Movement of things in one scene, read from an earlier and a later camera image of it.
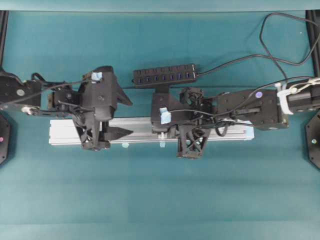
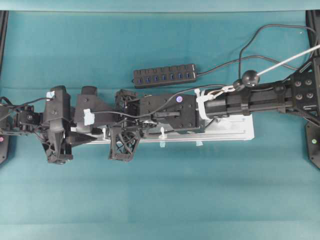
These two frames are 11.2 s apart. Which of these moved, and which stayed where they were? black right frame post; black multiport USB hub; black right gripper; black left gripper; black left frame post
Moved: black right gripper; black left gripper
Stayed: black right frame post; black left frame post; black multiport USB hub
